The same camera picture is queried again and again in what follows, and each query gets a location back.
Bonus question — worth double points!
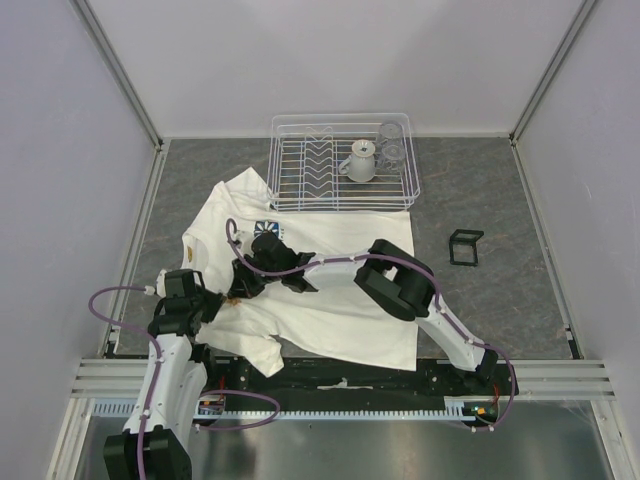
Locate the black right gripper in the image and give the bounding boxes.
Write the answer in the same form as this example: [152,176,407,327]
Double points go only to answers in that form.
[228,253,283,300]

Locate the white t-shirt with flower print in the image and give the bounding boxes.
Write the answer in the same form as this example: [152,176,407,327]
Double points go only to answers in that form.
[182,168,418,377]

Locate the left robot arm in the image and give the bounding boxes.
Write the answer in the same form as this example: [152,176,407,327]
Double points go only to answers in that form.
[103,269,224,479]

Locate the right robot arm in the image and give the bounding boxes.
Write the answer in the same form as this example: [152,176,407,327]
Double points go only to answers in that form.
[228,232,499,394]

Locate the white ceramic mug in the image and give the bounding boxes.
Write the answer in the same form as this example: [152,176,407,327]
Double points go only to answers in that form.
[338,139,376,183]

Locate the near clear plastic cup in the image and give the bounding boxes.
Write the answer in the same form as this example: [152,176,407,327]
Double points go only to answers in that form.
[378,141,406,174]

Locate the clear plastic cup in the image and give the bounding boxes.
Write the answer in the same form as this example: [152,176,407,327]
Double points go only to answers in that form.
[378,141,406,174]
[377,121,403,145]

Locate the far clear plastic cup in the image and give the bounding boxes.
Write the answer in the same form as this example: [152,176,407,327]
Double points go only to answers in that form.
[377,121,403,145]

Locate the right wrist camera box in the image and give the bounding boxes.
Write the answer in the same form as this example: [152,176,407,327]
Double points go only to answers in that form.
[231,230,254,254]

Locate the white wire dish rack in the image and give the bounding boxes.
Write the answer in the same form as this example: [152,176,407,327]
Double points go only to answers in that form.
[267,113,421,212]

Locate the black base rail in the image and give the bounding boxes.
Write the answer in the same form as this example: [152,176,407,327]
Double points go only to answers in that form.
[210,357,519,399]

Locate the small black frame stand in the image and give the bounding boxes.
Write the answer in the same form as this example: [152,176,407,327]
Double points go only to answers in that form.
[448,229,485,267]

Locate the white slotted cable duct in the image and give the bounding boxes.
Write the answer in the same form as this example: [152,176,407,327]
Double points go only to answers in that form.
[92,399,476,422]

